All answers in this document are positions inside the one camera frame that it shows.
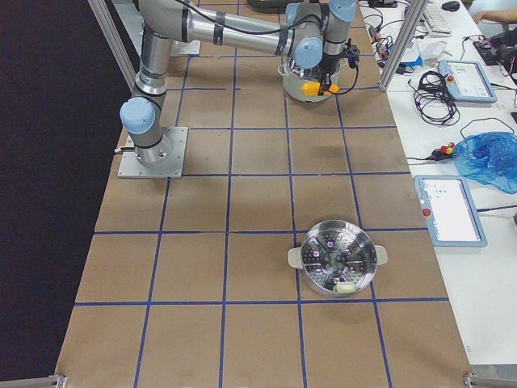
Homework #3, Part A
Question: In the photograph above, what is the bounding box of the aluminium frame post right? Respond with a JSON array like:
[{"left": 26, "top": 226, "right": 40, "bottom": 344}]
[{"left": 378, "top": 0, "right": 428, "bottom": 92}]

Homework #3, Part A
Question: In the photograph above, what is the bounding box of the black computer mouse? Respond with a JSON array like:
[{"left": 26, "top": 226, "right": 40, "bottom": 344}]
[{"left": 441, "top": 0, "right": 460, "bottom": 12}]

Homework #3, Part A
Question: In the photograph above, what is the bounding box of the steel steamer basket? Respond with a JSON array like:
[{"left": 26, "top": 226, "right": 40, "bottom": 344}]
[{"left": 288, "top": 220, "right": 388, "bottom": 298}]

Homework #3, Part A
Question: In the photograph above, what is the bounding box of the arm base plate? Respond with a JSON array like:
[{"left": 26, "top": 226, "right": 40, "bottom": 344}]
[{"left": 117, "top": 127, "right": 188, "bottom": 179}]

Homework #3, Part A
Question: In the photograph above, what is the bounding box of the emergency stop button box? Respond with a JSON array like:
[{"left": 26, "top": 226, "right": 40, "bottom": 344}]
[{"left": 430, "top": 142, "right": 455, "bottom": 161}]

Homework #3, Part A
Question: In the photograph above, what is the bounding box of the blue plastic bag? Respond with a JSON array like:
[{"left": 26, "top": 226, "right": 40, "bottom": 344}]
[{"left": 452, "top": 132, "right": 516, "bottom": 194}]

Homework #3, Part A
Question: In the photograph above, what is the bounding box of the white keyboard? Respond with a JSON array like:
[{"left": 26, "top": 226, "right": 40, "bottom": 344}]
[{"left": 422, "top": 2, "right": 452, "bottom": 36}]

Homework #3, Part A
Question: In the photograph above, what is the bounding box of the black coiled cable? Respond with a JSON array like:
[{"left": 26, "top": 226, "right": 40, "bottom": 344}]
[{"left": 412, "top": 70, "right": 460, "bottom": 126}]

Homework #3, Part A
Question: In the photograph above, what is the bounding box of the near teach pendant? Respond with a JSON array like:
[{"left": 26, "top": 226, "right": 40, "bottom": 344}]
[{"left": 414, "top": 175, "right": 488, "bottom": 247}]

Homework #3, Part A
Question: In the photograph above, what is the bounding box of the steel pot with handles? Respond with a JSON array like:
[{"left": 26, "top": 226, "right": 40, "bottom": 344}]
[{"left": 278, "top": 59, "right": 341, "bottom": 103}]

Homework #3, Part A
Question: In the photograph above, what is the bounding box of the far teach pendant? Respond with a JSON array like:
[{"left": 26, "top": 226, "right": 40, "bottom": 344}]
[{"left": 437, "top": 60, "right": 498, "bottom": 103}]

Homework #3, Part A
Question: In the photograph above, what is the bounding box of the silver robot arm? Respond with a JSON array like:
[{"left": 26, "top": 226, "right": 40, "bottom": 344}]
[{"left": 120, "top": 1, "right": 359, "bottom": 169}]

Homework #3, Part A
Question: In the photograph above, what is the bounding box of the teach pendant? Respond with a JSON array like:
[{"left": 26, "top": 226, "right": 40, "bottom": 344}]
[
  {"left": 414, "top": 175, "right": 488, "bottom": 247},
  {"left": 437, "top": 60, "right": 498, "bottom": 103}
]

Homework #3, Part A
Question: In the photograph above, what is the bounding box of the yellow corn cob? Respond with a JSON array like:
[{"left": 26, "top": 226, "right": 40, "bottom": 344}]
[{"left": 301, "top": 82, "right": 340, "bottom": 97}]

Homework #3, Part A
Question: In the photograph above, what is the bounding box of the aluminium frame post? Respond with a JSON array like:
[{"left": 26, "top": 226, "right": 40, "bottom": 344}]
[
  {"left": 88, "top": 0, "right": 136, "bottom": 91},
  {"left": 378, "top": 0, "right": 428, "bottom": 92}
]

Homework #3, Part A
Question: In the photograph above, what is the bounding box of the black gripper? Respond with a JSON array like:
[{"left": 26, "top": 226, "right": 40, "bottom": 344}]
[{"left": 317, "top": 60, "right": 341, "bottom": 87}]

